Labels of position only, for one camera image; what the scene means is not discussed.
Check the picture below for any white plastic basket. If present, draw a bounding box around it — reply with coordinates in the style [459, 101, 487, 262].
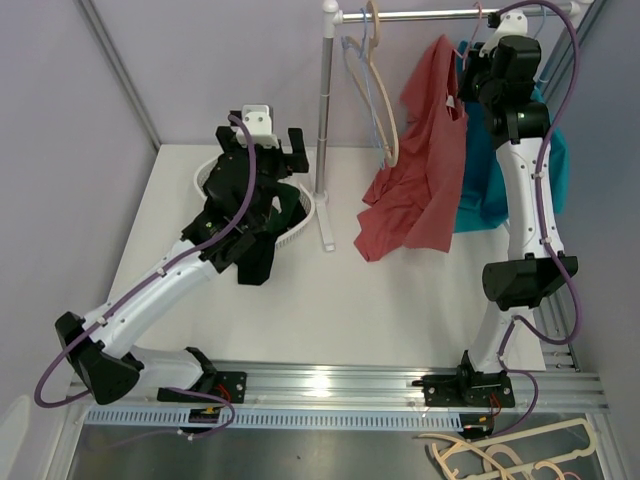
[193, 158, 316, 249]

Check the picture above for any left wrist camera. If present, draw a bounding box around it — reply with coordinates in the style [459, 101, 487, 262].
[241, 104, 279, 148]

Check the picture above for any beige spare hangers pile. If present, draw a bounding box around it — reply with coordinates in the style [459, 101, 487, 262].
[415, 418, 598, 479]

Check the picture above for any white cable duct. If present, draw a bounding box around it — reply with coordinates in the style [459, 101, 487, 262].
[84, 406, 481, 432]

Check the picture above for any pink t shirt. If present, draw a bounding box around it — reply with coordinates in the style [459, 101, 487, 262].
[354, 35, 467, 262]

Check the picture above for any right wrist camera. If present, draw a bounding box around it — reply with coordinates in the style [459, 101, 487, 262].
[479, 9, 528, 57]

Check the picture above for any black t shirt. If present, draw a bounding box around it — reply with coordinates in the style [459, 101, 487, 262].
[235, 222, 278, 286]

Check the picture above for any pink wire hanger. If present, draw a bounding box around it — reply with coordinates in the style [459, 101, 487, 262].
[455, 1, 484, 69]

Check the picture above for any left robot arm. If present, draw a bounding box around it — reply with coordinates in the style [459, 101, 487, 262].
[55, 126, 309, 405]

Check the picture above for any aluminium rail base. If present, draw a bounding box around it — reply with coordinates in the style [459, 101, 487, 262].
[64, 355, 611, 416]

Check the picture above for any metal clothes rack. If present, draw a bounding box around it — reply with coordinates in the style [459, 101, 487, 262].
[312, 1, 607, 253]

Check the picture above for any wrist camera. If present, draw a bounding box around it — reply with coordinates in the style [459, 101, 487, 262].
[479, 9, 528, 57]
[241, 104, 279, 148]

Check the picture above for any beige wooden hanger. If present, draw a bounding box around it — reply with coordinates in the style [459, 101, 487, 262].
[342, 0, 400, 169]

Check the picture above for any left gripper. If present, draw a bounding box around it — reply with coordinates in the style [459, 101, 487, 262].
[217, 127, 307, 228]

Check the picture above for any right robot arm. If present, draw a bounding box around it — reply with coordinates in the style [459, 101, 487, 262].
[450, 34, 578, 406]

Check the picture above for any green and grey raglan shirt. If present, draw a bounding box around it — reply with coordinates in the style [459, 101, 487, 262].
[264, 183, 306, 237]

